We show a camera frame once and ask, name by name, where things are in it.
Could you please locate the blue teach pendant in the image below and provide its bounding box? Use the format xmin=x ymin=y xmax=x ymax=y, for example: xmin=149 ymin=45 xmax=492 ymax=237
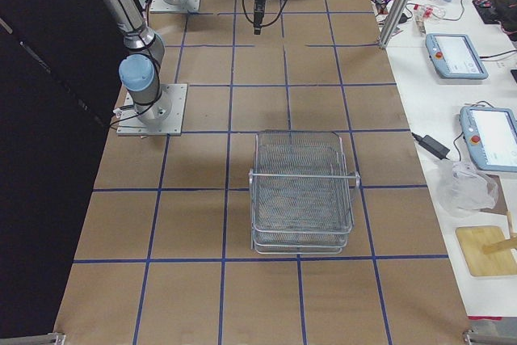
xmin=459 ymin=106 xmax=516 ymax=173
xmin=425 ymin=33 xmax=489 ymax=80

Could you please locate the black power adapter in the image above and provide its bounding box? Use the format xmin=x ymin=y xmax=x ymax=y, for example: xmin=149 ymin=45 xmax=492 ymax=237
xmin=418 ymin=135 xmax=450 ymax=160

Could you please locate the near blue teach pendant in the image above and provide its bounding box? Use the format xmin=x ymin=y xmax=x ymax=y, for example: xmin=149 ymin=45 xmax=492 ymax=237
xmin=459 ymin=106 xmax=516 ymax=173

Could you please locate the far blue teach pendant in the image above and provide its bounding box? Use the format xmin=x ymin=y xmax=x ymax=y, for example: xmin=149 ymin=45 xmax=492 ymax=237
xmin=425 ymin=33 xmax=489 ymax=80

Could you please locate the wooden board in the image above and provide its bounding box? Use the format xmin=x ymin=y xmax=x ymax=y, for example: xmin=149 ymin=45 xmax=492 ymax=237
xmin=456 ymin=225 xmax=516 ymax=277

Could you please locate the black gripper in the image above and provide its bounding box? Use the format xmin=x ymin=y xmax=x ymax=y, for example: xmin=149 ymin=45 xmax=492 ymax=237
xmin=253 ymin=0 xmax=267 ymax=35

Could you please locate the crumpled plastic bag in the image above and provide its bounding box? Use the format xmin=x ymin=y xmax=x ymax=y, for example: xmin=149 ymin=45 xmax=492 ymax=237
xmin=437 ymin=160 xmax=499 ymax=212

